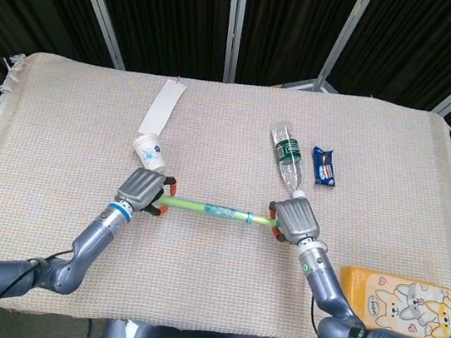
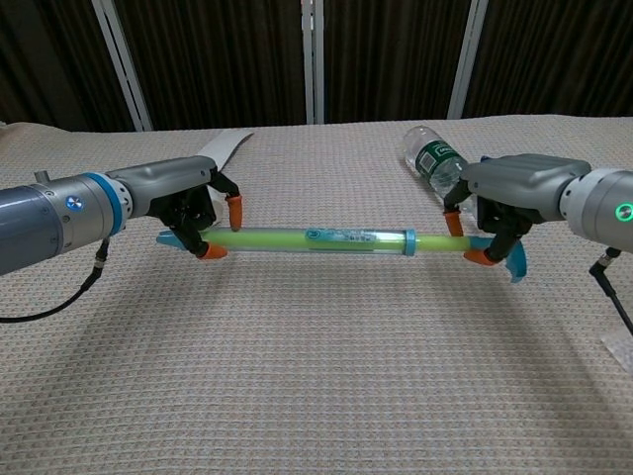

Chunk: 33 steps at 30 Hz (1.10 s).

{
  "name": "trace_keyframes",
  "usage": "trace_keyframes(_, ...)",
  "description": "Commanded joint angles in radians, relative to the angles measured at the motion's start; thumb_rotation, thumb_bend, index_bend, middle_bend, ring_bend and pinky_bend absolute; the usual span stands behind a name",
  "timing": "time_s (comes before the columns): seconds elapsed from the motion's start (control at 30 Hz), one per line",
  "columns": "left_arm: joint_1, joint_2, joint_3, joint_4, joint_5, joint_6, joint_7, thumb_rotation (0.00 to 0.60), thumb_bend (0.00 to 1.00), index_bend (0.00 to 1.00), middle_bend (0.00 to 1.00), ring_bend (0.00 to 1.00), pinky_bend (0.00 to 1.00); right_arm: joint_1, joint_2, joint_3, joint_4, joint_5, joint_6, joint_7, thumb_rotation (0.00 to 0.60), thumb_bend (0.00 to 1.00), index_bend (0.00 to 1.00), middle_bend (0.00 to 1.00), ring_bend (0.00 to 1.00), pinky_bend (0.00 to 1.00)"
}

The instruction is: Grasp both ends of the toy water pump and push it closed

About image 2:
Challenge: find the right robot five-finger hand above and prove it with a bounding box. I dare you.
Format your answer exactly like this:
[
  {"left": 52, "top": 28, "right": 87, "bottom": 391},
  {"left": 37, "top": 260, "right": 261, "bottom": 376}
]
[{"left": 442, "top": 153, "right": 592, "bottom": 267}]

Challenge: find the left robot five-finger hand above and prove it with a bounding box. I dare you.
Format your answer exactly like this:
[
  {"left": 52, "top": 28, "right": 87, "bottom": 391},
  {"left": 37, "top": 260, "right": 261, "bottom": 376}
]
[{"left": 126, "top": 155, "right": 245, "bottom": 261}]

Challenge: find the blue green water squirter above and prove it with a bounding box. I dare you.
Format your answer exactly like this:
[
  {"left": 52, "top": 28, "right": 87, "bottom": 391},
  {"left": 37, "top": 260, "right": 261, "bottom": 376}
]
[{"left": 156, "top": 225, "right": 528, "bottom": 285}]

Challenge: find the white paper strip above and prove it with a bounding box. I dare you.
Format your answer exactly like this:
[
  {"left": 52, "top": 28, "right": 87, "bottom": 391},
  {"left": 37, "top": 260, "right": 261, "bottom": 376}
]
[{"left": 197, "top": 129, "right": 256, "bottom": 168}]

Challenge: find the clear plastic water bottle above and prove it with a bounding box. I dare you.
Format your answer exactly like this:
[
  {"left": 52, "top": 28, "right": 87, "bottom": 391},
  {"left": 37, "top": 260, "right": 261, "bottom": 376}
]
[{"left": 401, "top": 125, "right": 471, "bottom": 200}]

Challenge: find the black folding partition screen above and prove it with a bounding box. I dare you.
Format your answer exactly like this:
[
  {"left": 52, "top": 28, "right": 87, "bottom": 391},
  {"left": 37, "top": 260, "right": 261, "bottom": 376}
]
[{"left": 0, "top": 0, "right": 633, "bottom": 134}]

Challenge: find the beige woven tablecloth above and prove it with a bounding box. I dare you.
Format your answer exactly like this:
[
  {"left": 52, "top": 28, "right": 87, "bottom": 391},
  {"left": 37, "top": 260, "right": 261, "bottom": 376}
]
[{"left": 0, "top": 116, "right": 633, "bottom": 475}]

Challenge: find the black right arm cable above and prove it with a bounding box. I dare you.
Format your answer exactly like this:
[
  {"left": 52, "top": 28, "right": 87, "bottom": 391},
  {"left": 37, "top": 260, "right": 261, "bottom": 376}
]
[{"left": 588, "top": 246, "right": 633, "bottom": 335}]

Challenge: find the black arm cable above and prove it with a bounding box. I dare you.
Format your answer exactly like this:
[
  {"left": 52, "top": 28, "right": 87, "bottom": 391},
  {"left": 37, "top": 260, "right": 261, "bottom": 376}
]
[
  {"left": 588, "top": 246, "right": 633, "bottom": 335},
  {"left": 0, "top": 237, "right": 112, "bottom": 326}
]

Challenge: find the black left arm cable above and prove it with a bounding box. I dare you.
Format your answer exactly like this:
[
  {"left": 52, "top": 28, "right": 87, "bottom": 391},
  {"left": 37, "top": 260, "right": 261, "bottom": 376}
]
[{"left": 0, "top": 237, "right": 112, "bottom": 326}]

